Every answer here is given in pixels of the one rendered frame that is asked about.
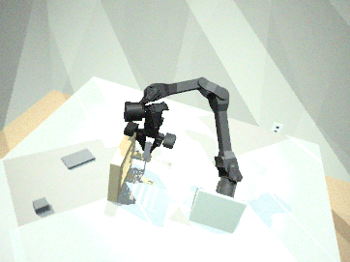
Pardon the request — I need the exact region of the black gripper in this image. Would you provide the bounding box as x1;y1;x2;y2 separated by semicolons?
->
124;120;177;154

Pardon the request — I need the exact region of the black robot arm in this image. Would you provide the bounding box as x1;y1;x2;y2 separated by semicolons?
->
124;77;243;198

